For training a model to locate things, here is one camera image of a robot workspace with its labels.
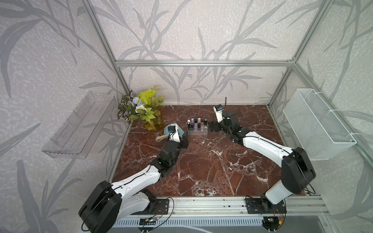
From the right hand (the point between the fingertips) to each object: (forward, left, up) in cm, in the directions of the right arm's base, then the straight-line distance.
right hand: (214, 117), depth 88 cm
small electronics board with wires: (-50, +36, -19) cm, 65 cm away
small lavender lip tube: (+3, +12, -14) cm, 19 cm away
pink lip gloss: (+6, +9, -9) cm, 14 cm away
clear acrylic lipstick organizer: (+2, +15, -18) cm, 23 cm away
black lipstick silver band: (+3, +14, -13) cm, 20 cm away
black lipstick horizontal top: (+3, +9, -13) cm, 16 cm away
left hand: (-11, +18, +1) cm, 21 cm away
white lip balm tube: (+6, +17, -11) cm, 21 cm away
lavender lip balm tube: (+6, +14, -10) cm, 18 cm away
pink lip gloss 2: (+3, +7, -14) cm, 16 cm away
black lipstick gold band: (+4, +17, -13) cm, 21 cm away
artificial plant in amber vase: (+5, +42, +5) cm, 43 cm away
